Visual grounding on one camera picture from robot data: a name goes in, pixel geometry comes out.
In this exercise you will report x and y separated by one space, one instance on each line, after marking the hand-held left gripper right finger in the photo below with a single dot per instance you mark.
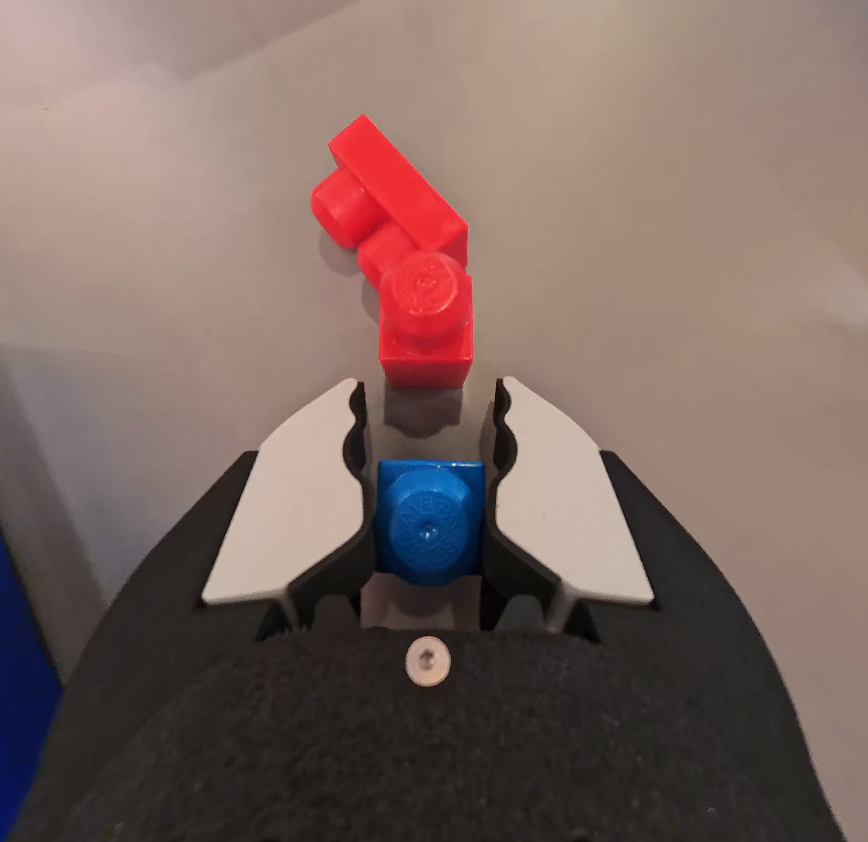
570 510

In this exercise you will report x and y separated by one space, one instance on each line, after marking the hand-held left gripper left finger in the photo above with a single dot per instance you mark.
288 510

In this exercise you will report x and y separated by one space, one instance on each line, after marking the blue toy block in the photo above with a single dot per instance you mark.
431 523

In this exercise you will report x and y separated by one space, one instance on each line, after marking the blue plastic bin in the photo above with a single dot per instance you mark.
25 679

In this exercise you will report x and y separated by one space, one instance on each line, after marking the red double toy block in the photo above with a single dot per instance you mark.
393 198

